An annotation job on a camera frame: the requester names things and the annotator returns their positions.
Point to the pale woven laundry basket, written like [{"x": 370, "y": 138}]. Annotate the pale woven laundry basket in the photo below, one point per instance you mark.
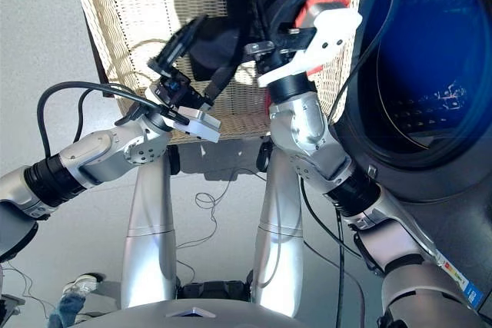
[{"x": 134, "y": 17}]

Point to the grey front-load washing machine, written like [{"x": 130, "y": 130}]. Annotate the grey front-load washing machine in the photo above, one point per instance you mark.
[{"x": 442, "y": 189}]

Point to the silver robot leg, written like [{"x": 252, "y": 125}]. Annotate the silver robot leg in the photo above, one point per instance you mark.
[
  {"x": 150, "y": 247},
  {"x": 276, "y": 247}
]

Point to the silver robot torso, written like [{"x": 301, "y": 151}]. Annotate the silver robot torso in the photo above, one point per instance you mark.
[{"x": 192, "y": 319}]

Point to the person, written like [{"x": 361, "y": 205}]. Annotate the person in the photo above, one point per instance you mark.
[{"x": 71, "y": 305}]

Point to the colourful energy label sticker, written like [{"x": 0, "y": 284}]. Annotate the colourful energy label sticker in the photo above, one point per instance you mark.
[{"x": 461, "y": 278}]

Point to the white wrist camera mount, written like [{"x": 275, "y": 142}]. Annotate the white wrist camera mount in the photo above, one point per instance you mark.
[
  {"x": 330, "y": 36},
  {"x": 200, "y": 124}
]

